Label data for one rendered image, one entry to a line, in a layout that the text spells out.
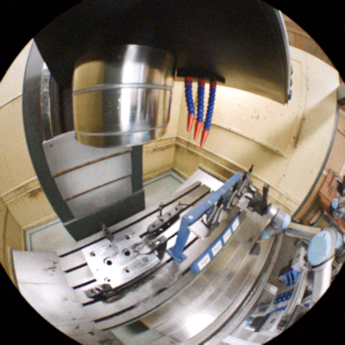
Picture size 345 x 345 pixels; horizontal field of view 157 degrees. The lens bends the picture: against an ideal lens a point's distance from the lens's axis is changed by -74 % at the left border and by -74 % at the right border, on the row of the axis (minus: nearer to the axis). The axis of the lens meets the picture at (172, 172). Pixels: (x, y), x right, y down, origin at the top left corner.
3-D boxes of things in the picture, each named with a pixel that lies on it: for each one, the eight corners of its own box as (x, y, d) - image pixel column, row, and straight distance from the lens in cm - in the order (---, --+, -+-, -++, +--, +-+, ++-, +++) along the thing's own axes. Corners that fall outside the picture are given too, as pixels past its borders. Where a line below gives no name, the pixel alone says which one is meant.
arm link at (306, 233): (344, 224, 78) (286, 217, 99) (340, 228, 67) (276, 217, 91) (336, 250, 80) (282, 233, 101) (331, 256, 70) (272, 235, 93)
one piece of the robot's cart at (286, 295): (277, 295, 120) (294, 288, 109) (273, 304, 117) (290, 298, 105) (276, 294, 120) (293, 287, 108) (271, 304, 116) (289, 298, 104)
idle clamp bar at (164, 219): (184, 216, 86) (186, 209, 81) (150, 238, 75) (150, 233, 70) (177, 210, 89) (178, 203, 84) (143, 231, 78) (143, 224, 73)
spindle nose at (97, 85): (133, 117, 34) (136, 70, 34) (188, 133, 23) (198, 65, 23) (69, 133, 29) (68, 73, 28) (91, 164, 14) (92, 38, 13)
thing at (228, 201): (224, 197, 56) (230, 184, 52) (233, 202, 56) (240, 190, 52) (219, 203, 52) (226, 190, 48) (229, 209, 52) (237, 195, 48)
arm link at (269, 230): (274, 238, 91) (285, 228, 85) (262, 240, 83) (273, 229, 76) (271, 228, 94) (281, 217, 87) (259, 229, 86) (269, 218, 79)
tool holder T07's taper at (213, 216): (211, 211, 48) (217, 197, 44) (220, 219, 47) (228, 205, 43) (203, 217, 45) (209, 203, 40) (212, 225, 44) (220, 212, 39)
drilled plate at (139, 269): (159, 264, 65) (160, 260, 61) (108, 293, 66) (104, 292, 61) (131, 231, 74) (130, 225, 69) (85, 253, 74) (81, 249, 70)
